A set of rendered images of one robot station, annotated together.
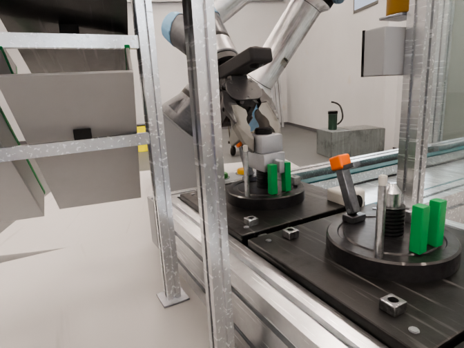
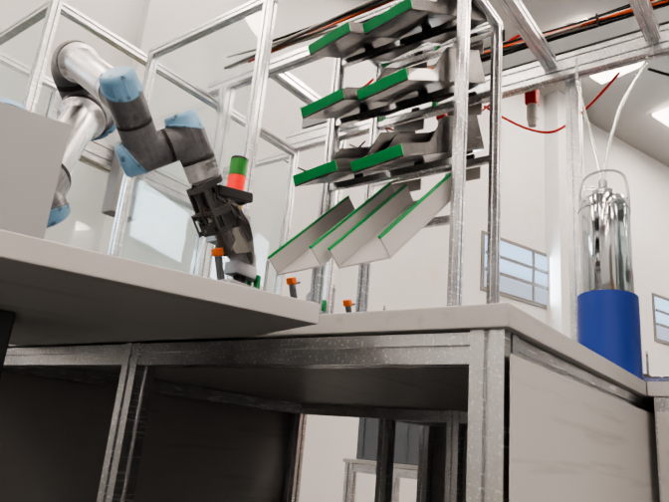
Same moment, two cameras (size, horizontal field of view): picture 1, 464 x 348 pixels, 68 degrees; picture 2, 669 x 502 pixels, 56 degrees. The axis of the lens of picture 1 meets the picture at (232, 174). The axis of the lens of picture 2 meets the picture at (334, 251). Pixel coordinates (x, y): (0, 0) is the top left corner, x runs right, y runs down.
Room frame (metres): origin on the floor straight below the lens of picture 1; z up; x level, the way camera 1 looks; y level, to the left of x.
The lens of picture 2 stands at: (0.96, 1.31, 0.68)
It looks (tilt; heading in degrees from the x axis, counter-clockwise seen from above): 17 degrees up; 246
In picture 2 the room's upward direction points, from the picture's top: 5 degrees clockwise
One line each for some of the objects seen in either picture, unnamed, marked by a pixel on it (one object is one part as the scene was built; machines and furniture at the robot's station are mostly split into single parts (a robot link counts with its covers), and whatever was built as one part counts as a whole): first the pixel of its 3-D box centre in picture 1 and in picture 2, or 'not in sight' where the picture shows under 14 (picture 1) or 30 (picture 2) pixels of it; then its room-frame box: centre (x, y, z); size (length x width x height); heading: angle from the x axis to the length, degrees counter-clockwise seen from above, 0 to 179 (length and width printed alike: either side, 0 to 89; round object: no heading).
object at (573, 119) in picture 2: not in sight; (575, 197); (-0.58, -0.18, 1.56); 0.04 x 0.04 x 1.39; 28
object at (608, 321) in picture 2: not in sight; (609, 345); (-0.40, 0.10, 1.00); 0.16 x 0.16 x 0.27
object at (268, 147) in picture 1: (267, 148); (244, 263); (0.58, -0.06, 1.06); 0.08 x 0.04 x 0.07; 28
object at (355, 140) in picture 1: (347, 127); not in sight; (5.86, -2.02, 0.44); 0.94 x 0.73 x 0.88; 99
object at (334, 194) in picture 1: (346, 199); not in sight; (0.55, -0.19, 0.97); 0.05 x 0.05 x 0.04; 28
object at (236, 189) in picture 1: (265, 191); not in sight; (0.59, -0.06, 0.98); 0.14 x 0.14 x 0.02
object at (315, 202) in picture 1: (265, 201); not in sight; (0.59, -0.06, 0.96); 0.24 x 0.24 x 0.02; 28
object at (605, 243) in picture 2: not in sight; (604, 231); (-0.40, 0.10, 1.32); 0.14 x 0.14 x 0.38
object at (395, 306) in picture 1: (392, 304); not in sight; (0.26, -0.13, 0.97); 0.02 x 0.02 x 0.01; 28
